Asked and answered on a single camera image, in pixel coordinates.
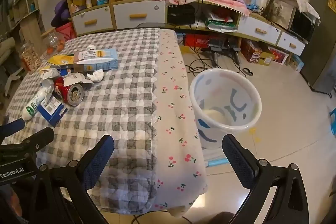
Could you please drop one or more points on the purple plush toy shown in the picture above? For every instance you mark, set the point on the purple plush toy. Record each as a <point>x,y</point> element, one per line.
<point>61,12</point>

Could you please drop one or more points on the plastic jar of seeds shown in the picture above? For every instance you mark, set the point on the plastic jar of seeds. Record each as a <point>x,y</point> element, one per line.
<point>30,58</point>

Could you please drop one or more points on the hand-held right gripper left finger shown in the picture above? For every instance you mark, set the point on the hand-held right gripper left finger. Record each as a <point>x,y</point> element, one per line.
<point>98,161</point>

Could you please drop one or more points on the white office chair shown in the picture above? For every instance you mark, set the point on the white office chair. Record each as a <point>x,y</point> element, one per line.
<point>10,71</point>

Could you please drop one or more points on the crumpled white tissue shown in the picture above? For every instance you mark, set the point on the crumpled white tissue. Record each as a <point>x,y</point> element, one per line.
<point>90,47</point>
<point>95,75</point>

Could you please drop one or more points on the torn white paper wrapper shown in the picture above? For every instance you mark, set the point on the torn white paper wrapper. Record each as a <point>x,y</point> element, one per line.
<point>74,79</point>

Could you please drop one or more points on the grey checkered blanket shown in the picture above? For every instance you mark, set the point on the grey checkered blanket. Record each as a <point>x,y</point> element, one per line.
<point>110,113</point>

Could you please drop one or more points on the yellow duck plush toy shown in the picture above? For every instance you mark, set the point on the yellow duck plush toy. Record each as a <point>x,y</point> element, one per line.
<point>61,59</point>

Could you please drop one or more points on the green and white bag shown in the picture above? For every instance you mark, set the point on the green and white bag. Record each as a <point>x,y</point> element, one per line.
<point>220,22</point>

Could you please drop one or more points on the white plastic waste bin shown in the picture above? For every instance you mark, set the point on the white plastic waste bin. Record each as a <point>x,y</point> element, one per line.
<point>225,108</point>

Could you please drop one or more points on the grey drawer round lock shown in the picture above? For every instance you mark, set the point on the grey drawer round lock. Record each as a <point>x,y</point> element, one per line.
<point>139,15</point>

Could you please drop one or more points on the white pill bottle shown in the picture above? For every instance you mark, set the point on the white pill bottle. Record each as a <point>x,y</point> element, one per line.
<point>88,2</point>

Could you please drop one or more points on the colourful cardboard box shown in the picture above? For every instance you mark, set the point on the colourful cardboard box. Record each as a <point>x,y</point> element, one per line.
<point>250,52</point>

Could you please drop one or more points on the crushed red drink can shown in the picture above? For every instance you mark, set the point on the crushed red drink can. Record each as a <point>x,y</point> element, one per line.
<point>69,91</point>

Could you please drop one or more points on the black electronic box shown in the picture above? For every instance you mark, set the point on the black electronic box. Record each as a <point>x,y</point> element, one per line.
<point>181,14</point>

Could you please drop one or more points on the black appliance under cloth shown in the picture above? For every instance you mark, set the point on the black appliance under cloth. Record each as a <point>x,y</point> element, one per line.
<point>302,24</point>

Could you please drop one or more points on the light blue milk carton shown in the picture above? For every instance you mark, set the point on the light blue milk carton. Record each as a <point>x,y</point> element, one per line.
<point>102,60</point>

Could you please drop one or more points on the white bottle green label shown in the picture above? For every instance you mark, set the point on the white bottle green label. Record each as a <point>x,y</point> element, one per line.
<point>32,107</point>

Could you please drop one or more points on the dark tall fridge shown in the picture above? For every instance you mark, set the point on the dark tall fridge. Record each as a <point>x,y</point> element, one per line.
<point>321,43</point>

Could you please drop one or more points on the wooden open shelving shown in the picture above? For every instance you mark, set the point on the wooden open shelving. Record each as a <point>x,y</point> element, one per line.
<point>26,8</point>

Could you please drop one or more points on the dark blue cardboard box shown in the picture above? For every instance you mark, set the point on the dark blue cardboard box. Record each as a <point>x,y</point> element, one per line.
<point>51,111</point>

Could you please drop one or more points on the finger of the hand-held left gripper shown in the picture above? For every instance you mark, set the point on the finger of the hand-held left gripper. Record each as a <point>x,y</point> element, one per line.
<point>36,137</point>
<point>11,127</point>

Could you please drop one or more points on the large low cabinet drawer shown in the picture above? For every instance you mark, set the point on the large low cabinet drawer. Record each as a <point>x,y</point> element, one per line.
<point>258,28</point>

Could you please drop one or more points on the cherry print cloth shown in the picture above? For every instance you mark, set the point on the cherry print cloth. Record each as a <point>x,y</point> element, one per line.
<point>176,113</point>

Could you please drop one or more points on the yellow paper note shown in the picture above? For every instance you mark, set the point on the yellow paper note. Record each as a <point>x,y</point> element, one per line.
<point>331,1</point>

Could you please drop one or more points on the small low cabinet drawer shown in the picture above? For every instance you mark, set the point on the small low cabinet drawer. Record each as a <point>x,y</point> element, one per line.
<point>291,43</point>

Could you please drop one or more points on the orange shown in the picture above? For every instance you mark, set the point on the orange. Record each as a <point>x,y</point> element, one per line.
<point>61,45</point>
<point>50,50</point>

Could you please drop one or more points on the blue plastic stool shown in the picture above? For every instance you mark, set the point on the blue plastic stool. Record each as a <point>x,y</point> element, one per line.
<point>333,119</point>

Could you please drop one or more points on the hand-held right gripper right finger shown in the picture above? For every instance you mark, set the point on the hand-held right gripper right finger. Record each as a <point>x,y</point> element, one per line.
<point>237,161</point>

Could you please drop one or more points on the red crate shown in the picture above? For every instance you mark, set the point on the red crate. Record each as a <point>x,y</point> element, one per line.
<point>197,40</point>

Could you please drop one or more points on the low wooden cabinet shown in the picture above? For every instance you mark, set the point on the low wooden cabinet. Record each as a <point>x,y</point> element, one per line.
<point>246,19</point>

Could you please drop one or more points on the crumpled grey paper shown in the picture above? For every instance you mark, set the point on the crumpled grey paper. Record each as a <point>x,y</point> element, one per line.
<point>48,75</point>

